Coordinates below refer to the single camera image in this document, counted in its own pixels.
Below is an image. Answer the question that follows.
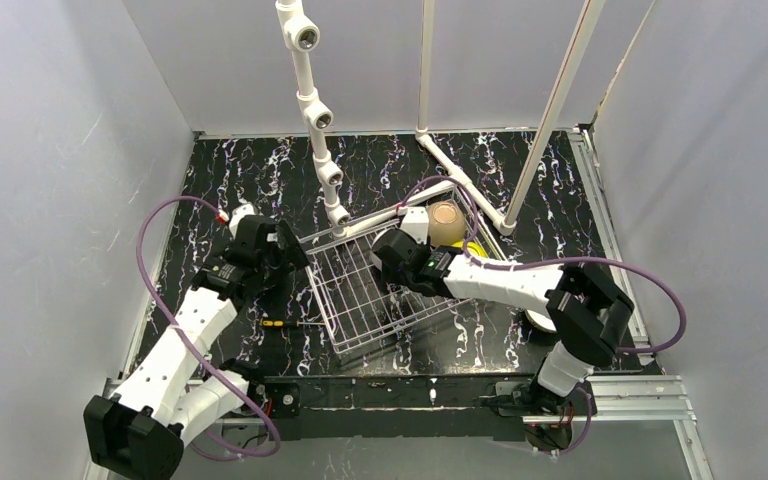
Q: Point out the beige bowl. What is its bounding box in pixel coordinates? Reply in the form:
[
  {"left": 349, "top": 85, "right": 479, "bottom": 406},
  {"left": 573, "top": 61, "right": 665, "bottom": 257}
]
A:
[{"left": 426, "top": 201, "right": 467, "bottom": 246}]

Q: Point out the yellow-green bowl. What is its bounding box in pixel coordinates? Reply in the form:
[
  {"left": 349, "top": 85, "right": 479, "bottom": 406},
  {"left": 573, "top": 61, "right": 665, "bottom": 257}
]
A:
[{"left": 452, "top": 240, "right": 488, "bottom": 258}]

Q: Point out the pale grey bowl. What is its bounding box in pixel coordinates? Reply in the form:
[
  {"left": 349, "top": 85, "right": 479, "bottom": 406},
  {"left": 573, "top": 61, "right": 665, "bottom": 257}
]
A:
[{"left": 370, "top": 228, "right": 397, "bottom": 271}]

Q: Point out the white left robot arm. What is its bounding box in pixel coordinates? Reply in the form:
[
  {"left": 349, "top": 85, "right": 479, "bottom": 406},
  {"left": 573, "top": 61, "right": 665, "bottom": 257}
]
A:
[{"left": 83, "top": 209, "right": 309, "bottom": 479}]

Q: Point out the white bowl with tan outside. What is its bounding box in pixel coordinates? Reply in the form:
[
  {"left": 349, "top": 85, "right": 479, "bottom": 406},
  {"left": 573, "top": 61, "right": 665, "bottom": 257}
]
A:
[{"left": 523, "top": 310, "right": 557, "bottom": 334}]

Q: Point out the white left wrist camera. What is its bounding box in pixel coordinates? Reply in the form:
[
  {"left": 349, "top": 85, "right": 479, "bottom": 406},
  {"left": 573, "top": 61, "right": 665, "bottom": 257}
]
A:
[{"left": 227, "top": 202, "right": 259, "bottom": 238}]

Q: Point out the white wire dish rack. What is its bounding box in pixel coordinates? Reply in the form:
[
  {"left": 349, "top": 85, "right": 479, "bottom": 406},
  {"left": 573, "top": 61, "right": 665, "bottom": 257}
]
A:
[{"left": 299, "top": 192, "right": 511, "bottom": 355}]

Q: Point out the yellow handled screwdriver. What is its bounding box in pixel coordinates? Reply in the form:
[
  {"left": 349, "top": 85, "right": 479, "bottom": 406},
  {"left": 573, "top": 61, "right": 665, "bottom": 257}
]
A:
[{"left": 260, "top": 318, "right": 324, "bottom": 329}]

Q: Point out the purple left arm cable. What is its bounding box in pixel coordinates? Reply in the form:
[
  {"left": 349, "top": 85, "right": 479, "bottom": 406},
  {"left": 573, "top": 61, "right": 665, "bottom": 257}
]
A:
[{"left": 136, "top": 195, "right": 283, "bottom": 462}]

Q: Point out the white PVC pipe frame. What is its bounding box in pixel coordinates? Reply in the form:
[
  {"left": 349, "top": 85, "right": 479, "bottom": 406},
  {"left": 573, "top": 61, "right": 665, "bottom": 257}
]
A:
[{"left": 265, "top": 1, "right": 607, "bottom": 234}]

